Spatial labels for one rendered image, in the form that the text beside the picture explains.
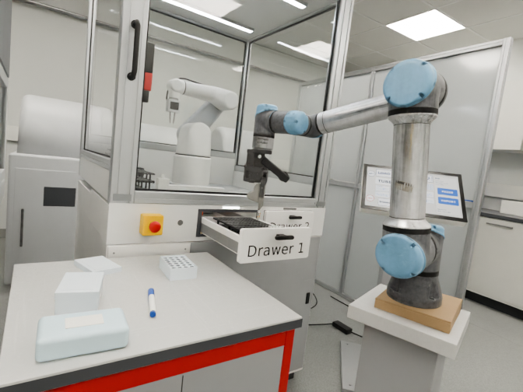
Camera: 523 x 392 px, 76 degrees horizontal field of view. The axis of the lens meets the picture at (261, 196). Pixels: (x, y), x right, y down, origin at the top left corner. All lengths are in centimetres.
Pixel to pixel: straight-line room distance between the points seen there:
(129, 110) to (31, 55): 330
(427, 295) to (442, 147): 173
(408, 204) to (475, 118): 176
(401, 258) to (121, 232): 89
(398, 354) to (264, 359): 39
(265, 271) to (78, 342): 101
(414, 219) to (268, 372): 53
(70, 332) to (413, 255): 74
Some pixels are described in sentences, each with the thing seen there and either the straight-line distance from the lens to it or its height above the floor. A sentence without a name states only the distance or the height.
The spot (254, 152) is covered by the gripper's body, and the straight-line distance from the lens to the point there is 117.
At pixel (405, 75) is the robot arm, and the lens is 90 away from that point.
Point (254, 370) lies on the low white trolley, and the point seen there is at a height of 64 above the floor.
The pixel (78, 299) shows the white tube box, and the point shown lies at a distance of 87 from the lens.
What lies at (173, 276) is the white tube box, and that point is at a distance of 105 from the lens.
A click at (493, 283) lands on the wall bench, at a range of 392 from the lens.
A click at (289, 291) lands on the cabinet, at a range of 172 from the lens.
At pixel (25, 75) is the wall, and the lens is 445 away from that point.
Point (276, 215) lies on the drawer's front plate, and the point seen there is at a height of 91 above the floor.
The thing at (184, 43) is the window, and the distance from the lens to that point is 134.
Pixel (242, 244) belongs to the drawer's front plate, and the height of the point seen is 88.
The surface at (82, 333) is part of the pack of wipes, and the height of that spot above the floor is 80.
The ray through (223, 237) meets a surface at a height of 86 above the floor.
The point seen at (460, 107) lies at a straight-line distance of 267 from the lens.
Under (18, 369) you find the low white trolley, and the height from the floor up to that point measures 76.
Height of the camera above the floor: 114
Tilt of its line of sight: 6 degrees down
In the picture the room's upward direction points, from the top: 7 degrees clockwise
